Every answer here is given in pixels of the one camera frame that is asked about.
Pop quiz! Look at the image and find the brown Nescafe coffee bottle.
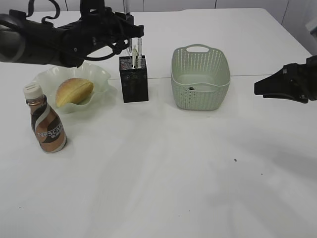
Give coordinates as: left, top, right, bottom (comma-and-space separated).
23, 82, 67, 153

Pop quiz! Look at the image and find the yellow bread loaf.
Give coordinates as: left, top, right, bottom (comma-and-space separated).
55, 78, 94, 108

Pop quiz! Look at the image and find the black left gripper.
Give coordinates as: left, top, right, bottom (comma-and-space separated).
55, 9, 144, 67

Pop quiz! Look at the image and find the black square pen holder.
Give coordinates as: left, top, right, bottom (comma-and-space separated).
119, 56, 149, 103

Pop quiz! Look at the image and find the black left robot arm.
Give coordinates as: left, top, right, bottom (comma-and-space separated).
0, 7, 144, 67

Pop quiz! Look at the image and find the pale green ruffled glass plate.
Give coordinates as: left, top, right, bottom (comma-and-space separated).
32, 63, 110, 114

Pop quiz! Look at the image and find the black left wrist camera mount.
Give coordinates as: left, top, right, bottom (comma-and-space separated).
80, 0, 106, 17

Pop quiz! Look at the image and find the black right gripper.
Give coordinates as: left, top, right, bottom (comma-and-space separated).
254, 56, 317, 104

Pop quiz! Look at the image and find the blue grey grip pen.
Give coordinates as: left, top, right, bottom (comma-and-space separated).
123, 0, 133, 57

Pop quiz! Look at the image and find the white and green pen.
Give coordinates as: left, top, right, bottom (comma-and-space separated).
132, 45, 138, 68

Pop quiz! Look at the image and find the green plastic woven basket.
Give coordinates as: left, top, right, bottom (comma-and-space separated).
171, 44, 230, 111

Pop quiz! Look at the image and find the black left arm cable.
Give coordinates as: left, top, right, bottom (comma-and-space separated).
8, 0, 132, 61

